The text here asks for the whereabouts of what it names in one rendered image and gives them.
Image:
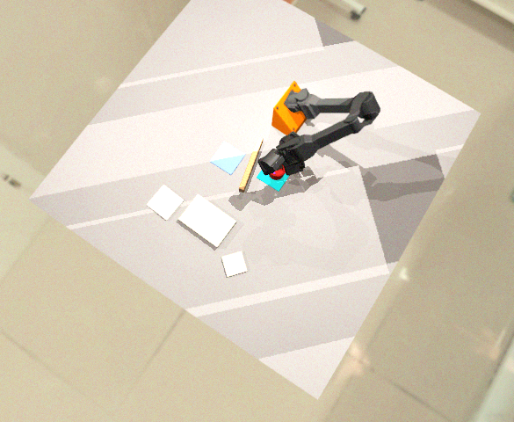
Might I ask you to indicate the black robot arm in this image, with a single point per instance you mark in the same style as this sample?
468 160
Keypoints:
364 105

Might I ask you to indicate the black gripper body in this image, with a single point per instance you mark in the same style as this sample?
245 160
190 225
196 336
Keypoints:
265 172

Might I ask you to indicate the red cup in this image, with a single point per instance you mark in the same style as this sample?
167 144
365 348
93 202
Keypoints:
279 174

